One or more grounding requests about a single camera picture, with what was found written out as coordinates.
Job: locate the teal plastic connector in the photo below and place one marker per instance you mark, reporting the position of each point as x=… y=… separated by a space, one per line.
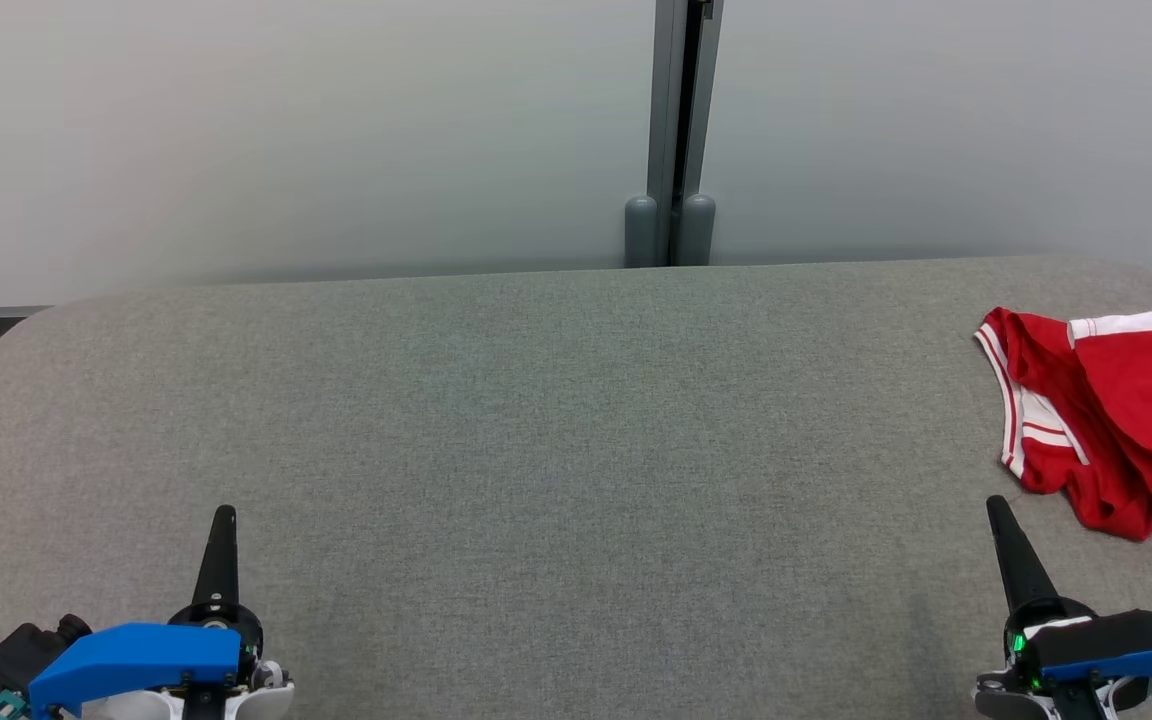
x=2 y=706

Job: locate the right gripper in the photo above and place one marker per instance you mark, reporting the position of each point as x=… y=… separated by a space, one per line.
x=1021 y=690

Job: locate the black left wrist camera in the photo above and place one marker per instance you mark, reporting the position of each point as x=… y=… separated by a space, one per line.
x=26 y=650

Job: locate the grey partition post with latch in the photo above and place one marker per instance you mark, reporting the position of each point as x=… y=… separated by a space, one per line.
x=664 y=100

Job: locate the red basketball jersey number 23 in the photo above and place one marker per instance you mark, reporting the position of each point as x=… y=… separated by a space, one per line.
x=1036 y=350

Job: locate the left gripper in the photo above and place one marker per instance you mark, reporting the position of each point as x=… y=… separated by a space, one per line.
x=236 y=640

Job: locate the blue left wrist camera cover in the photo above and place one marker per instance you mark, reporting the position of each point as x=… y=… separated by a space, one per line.
x=136 y=660

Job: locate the red shorts with white stripe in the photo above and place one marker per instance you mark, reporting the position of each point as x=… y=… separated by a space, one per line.
x=1146 y=400

